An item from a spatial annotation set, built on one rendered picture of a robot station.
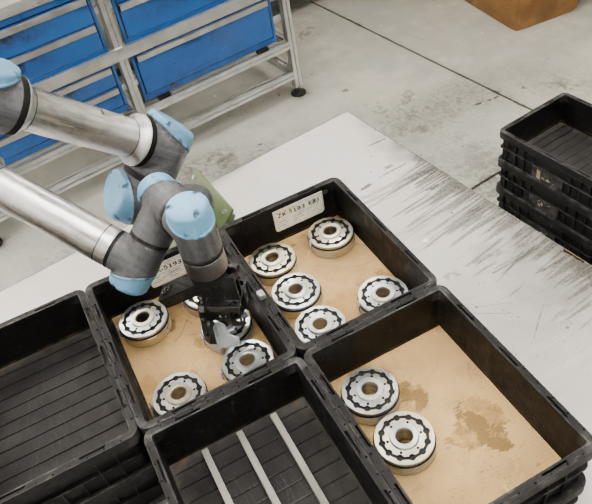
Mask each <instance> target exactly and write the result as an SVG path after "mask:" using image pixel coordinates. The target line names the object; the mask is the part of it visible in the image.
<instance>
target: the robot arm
mask: <svg viewBox="0 0 592 504"><path fill-rule="evenodd" d="M21 131H24V132H27V133H31V134H35V135H39V136H43V137H47V138H51V139H55V140H59V141H63V142H67V143H71V144H75V145H78V146H82V147H86V148H90V149H94V150H98V151H102V152H106V153H110V154H114V155H118V156H120V158H121V160H122V162H123V163H124V164H125V165H124V168H123V169H121V168H118V169H114V170H112V172H110V173H109V175H108V177H107V179H106V182H105V186H104V193H103V199H104V207H105V210H106V213H107V214H108V216H109V217H110V218H111V219H113V220H115V221H118V222H122V223H124V224H126V225H133V226H132V228H131V230H130V232H129V233H128V232H126V231H124V230H122V229H120V228H118V227H116V226H114V225H113V224H111V223H109V222H107V221H105V220H103V219H102V218H100V217H98V216H96V215H94V214H92V213H91V212H89V211H87V210H85V209H83V208H82V207H80V206H78V205H76V204H74V203H72V202H71V201H69V200H67V199H65V198H63V197H61V196H60V195H58V194H56V193H54V192H52V191H51V190H49V189H47V188H45V187H43V186H41V185H40V184H38V183H36V182H34V181H32V180H30V179H29V178H27V177H25V176H23V175H21V174H19V173H18V172H16V171H14V170H12V169H10V168H9V167H7V166H6V164H5V161H4V159H3V158H2V157H0V211H2V212H4V213H6V214H8V215H10V216H12V217H13V218H15V219H17V220H19V221H21V222H23V223H25V224H26V225H28V226H30V227H32V228H34V229H36V230H38V231H39V232H41V233H43V234H45V235H47V236H49V237H51V238H52V239H54V240H56V241H58V242H60V243H62V244H63V245H65V246H67V247H69V248H71V249H73V250H75V251H76V252H78V253H80V254H82V255H84V256H86V257H88V258H89V259H91V260H93V261H95V262H97V263H99V264H101V265H102V266H104V267H106V268H108V269H109V270H111V271H110V276H109V281H110V283H111V285H112V286H115V288H116V289H117V290H119V291H120V292H123V293H125V294H128V295H133V296H139V295H143V294H144V293H146V292H147V291H148V289H149V287H150V285H151V284H152V282H153V280H154V278H155V277H156V276H157V272H158V270H159V268H160V266H161V264H162V261H163V259H164V257H165V255H166V253H167V251H168V249H169V247H170V245H171V243H172V241H173V239H174V241H175V243H176V245H177V248H178V250H179V253H180V256H181V258H182V262H183V264H184V267H185V269H186V272H187V274H186V275H184V276H181V277H179V278H177V279H175V280H173V281H170V282H168V283H166V284H164V285H163V287H162V289H161V293H160V296H159V299H158V301H159V302H160V303H161V304H163V305H164V306H165V307H166V308H170V307H172V306H174V305H177V304H179V303H181V302H184V301H186V300H189V299H191V298H193V297H196V296H197V299H198V300H199V302H198V313H199V317H200V321H201V326H202V331H203V335H204V337H205V338H206V340H207V342H208V343H209V344H210V345H211V346H212V347H213V348H214V349H215V350H216V351H217V352H219V353H220V354H225V350H224V348H225V347H232V346H237V345H239V344H240V343H241V341H240V339H239V337H237V336H235V335H232V334H230V333H229V332H228V331H227V326H229V325H231V324H232V326H244V323H243V320H242V318H247V317H248V313H247V312H245V311H244V310H245V309H248V306H249V303H250V301H249V299H252V296H251V292H250V289H249V285H248V282H247V279H238V276H237V275H238V272H239V269H240V268H239V265H238V264H236V263H228V260H227V257H226V253H225V250H224V247H223V244H222V240H221V237H220V233H219V230H218V227H217V223H216V220H215V214H214V211H213V210H214V204H213V198H212V195H211V192H210V191H209V189H208V188H207V187H205V186H203V185H199V184H195V183H190V184H180V183H179V182H178V181H176V178H177V176H178V174H179V172H180V169H181V167H182V165H183V163H184V161H185V159H186V157H187V155H188V153H190V148H191V145H192V143H193V141H194V136H193V133H192V132H191V131H190V130H189V129H188V128H186V127H185V126H184V125H182V124H181V123H179V122H178V121H176V120H175V119H173V118H171V117H170V116H168V115H166V114H164V113H163V112H161V111H159V110H157V109H154V108H151V109H150V110H149V111H148V112H147V115H145V114H142V113H136V114H133V115H131V116H130V117H128V116H124V115H121V114H118V113H115V112H112V111H108V110H105V109H102V108H99V107H96V106H92V105H89V104H86V103H83V102H80V101H76V100H73V99H70V98H67V97H64V96H60V95H57V94H54V93H51V92H48V91H44V90H41V89H38V88H35V87H32V86H31V84H30V81H29V80H28V78H27V77H26V76H24V75H21V70H20V68H19V67H18V66H17V65H15V64H14V63H12V62H10V61H8V60H6V59H4V58H0V134H2V135H6V136H15V135H16V134H18V133H19V132H21ZM246 287H247V290H248V294H247V291H246ZM239 319H240V321H237V320H239ZM214 320H216V321H219V322H214Z"/></svg>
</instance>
